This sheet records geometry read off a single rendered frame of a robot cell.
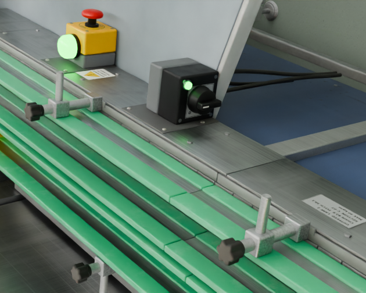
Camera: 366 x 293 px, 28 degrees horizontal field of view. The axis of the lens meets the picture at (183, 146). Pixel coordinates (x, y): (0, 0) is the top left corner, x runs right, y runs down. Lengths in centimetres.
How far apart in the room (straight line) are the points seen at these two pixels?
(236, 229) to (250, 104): 47
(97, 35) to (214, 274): 57
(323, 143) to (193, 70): 23
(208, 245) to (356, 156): 31
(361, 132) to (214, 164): 32
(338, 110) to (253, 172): 40
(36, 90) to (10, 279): 33
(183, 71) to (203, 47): 7
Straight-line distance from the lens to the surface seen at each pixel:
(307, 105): 137
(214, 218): 92
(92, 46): 135
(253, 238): 85
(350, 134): 123
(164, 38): 127
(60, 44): 136
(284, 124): 126
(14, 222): 147
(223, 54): 116
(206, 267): 96
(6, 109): 140
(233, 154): 106
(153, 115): 116
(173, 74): 112
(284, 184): 100
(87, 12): 136
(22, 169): 139
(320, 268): 87
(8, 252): 138
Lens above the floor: 152
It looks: 38 degrees down
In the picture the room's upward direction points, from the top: 103 degrees counter-clockwise
